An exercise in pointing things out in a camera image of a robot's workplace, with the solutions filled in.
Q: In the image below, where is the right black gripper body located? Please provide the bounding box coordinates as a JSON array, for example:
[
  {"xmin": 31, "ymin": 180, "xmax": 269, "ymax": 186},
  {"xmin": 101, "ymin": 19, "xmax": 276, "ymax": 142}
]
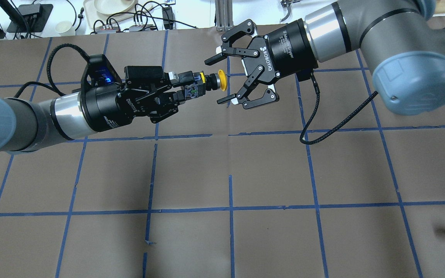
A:
[{"xmin": 221, "ymin": 19, "xmax": 318, "ymax": 109}]

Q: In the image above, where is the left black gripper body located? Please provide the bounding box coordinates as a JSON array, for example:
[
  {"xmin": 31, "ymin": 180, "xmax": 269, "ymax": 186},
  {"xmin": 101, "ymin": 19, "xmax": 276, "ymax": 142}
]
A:
[{"xmin": 79, "ymin": 66, "xmax": 180, "ymax": 132}]

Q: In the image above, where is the yellow push button switch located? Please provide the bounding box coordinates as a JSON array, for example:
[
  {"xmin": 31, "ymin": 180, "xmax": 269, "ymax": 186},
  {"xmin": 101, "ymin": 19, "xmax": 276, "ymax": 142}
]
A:
[{"xmin": 183, "ymin": 69, "xmax": 228, "ymax": 97}]

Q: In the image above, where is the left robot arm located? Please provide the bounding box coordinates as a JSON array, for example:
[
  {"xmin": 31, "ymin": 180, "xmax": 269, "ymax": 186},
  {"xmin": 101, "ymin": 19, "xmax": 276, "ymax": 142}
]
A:
[{"xmin": 0, "ymin": 66, "xmax": 218, "ymax": 153}]

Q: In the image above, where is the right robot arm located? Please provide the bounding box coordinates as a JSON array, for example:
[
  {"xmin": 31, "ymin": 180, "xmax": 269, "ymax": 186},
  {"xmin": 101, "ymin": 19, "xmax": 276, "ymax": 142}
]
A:
[{"xmin": 205, "ymin": 0, "xmax": 445, "ymax": 115}]

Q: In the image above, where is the black power adapter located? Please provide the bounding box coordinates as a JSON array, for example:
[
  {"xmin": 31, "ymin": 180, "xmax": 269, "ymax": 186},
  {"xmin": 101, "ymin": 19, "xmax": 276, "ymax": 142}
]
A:
[{"xmin": 162, "ymin": 6, "xmax": 175, "ymax": 30}]

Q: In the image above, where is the beige tray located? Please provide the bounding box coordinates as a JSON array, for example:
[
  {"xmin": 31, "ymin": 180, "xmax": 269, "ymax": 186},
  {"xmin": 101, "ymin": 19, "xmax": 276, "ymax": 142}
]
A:
[{"xmin": 83, "ymin": 0, "xmax": 138, "ymax": 28}]

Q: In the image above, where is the beige plate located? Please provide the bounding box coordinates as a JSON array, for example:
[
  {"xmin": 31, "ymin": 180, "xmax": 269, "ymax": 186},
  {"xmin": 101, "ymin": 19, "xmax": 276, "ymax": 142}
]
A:
[{"xmin": 93, "ymin": 0, "xmax": 136, "ymax": 15}]

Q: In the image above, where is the white paper cup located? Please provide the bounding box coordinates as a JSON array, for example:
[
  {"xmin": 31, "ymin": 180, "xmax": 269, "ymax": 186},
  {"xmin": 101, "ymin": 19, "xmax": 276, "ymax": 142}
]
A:
[{"xmin": 55, "ymin": 21, "xmax": 76, "ymax": 36}]

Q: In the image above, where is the aluminium frame post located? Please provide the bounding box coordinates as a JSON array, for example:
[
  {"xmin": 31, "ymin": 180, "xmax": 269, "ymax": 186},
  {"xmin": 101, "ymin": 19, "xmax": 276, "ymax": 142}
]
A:
[{"xmin": 215, "ymin": 0, "xmax": 234, "ymax": 32}]

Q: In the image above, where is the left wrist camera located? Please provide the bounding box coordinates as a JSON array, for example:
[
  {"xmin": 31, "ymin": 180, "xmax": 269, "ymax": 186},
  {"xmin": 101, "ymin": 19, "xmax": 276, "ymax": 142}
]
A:
[{"xmin": 81, "ymin": 54, "xmax": 122, "ymax": 93}]

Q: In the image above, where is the usb hub with cables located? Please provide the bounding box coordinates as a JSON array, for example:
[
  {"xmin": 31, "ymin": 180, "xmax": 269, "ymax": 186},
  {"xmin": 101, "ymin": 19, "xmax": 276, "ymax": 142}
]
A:
[{"xmin": 91, "ymin": 20, "xmax": 121, "ymax": 34}]

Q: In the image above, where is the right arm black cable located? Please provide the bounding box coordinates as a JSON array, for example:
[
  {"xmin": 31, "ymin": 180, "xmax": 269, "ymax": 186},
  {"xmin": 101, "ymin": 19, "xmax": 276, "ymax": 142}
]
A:
[{"xmin": 300, "ymin": 73, "xmax": 379, "ymax": 146}]

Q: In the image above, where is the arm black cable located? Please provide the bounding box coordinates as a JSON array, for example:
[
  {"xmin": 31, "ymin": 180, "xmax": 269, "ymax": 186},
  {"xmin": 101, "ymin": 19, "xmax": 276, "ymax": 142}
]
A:
[
  {"xmin": 300, "ymin": 73, "xmax": 379, "ymax": 146},
  {"xmin": 12, "ymin": 43, "xmax": 92, "ymax": 99}
]

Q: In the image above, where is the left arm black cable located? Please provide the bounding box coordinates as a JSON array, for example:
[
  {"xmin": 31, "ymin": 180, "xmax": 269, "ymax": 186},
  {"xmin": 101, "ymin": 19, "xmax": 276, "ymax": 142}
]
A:
[{"xmin": 12, "ymin": 43, "xmax": 92, "ymax": 99}]

